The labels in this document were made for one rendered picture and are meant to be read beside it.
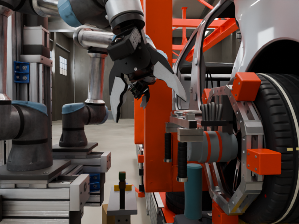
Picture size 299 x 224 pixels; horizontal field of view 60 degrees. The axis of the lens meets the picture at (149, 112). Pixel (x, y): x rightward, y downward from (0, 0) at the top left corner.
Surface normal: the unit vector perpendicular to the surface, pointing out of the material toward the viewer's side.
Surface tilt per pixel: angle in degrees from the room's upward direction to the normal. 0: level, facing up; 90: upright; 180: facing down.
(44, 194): 90
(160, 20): 90
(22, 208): 90
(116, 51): 118
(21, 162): 72
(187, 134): 90
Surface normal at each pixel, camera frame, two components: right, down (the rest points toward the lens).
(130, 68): -0.30, -0.02
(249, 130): 0.09, 0.03
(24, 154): 0.09, -0.28
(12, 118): 0.84, -0.26
